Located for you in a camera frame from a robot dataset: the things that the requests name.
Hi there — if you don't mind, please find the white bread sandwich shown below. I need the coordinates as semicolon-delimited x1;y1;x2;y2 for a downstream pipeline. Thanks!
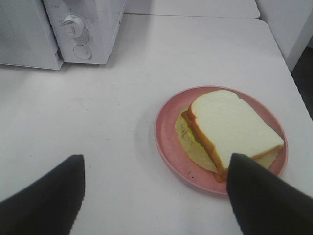
175;90;284;182

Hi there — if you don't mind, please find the white microwave oven body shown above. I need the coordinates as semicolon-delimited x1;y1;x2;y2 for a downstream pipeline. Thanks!
44;0;126;65

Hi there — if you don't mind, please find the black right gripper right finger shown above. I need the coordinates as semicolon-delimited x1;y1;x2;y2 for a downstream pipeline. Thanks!
226;153;313;235

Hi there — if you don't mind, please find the pink round plate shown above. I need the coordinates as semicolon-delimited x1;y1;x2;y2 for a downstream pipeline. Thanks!
155;86;288;195

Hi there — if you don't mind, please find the round white door button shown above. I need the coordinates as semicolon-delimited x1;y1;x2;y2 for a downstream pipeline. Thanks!
73;45;92;60

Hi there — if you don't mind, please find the white microwave door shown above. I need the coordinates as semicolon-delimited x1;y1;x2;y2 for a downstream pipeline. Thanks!
0;0;63;70

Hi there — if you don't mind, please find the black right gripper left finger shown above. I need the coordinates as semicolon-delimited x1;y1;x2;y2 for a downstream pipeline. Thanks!
0;155;85;235

